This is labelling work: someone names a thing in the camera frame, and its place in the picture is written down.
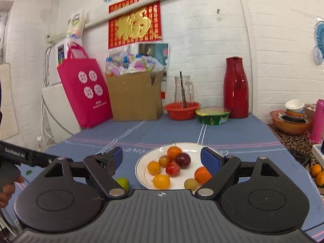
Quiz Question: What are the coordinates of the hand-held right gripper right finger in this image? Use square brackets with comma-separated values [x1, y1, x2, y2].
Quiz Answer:
[195, 147, 279, 198]

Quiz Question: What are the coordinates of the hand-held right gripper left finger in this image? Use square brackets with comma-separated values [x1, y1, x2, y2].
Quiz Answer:
[44, 146, 129, 199]

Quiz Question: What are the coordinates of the white plate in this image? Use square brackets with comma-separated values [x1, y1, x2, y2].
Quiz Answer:
[135, 142, 228, 190]

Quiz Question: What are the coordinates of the dark red plum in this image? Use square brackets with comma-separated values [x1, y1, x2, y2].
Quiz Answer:
[175, 152, 191, 169]

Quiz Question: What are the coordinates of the brown kiwi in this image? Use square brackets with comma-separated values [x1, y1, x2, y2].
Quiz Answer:
[184, 178, 199, 191]

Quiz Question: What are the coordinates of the orange tangerine with stem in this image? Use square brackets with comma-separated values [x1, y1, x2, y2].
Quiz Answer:
[167, 146, 183, 161]

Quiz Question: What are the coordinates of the yellow orange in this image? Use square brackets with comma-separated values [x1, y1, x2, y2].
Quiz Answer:
[152, 174, 171, 189]
[147, 161, 161, 175]

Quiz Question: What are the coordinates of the small red yellow apple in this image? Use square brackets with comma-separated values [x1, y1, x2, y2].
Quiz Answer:
[158, 155, 171, 168]

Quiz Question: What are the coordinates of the person's left hand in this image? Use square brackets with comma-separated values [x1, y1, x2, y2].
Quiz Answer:
[0, 176, 25, 208]

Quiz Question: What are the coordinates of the green printed bowl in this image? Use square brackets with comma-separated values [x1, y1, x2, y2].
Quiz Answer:
[195, 107, 231, 125]

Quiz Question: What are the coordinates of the white appliance cabinet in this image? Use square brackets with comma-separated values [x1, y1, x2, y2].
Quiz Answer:
[42, 83, 82, 136]

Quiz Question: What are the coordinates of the red plastic basin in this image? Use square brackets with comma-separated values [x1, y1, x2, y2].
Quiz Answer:
[164, 102, 201, 120]

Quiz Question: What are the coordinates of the cardboard box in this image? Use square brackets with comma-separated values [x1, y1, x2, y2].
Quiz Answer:
[106, 70, 164, 121]

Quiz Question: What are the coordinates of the glass pitcher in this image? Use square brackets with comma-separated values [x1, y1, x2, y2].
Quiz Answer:
[174, 75, 195, 107]

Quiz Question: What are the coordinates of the red thermos jug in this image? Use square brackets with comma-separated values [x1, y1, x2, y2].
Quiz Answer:
[223, 57, 250, 119]

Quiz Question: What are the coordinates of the pink tote bag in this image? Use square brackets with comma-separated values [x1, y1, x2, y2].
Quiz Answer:
[57, 43, 113, 129]

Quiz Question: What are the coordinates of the black stick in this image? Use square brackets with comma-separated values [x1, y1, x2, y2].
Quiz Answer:
[180, 71, 187, 108]

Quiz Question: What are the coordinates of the brown patterned cloth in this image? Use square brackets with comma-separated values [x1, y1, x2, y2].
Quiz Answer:
[268, 124, 322, 167]

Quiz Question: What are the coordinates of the orange brown basin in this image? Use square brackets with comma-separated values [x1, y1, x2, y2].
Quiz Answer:
[270, 110, 313, 135]

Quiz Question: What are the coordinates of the patterned bowl stack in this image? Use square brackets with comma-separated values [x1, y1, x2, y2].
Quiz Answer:
[280, 110, 308, 124]

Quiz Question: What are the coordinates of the floral cloth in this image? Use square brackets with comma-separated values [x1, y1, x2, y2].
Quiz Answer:
[106, 53, 165, 76]

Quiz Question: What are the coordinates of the white bowl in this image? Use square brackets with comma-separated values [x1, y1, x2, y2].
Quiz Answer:
[285, 99, 305, 113]

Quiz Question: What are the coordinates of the white water purifier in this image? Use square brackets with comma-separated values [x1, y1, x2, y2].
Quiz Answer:
[45, 38, 84, 86]

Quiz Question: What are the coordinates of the pink thermos bottle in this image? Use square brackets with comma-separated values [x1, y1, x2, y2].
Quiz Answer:
[310, 99, 324, 143]

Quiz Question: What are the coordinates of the tissue paper pack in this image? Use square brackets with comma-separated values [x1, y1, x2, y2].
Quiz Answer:
[66, 10, 87, 39]

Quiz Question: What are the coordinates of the small blue paper fan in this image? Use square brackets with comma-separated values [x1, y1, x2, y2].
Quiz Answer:
[314, 47, 324, 66]

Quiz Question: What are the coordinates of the large blue paper fan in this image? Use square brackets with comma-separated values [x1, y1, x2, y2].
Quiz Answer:
[314, 20, 324, 46]

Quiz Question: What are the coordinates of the red gold wall hanging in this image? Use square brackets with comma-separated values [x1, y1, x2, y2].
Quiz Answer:
[108, 0, 162, 49]

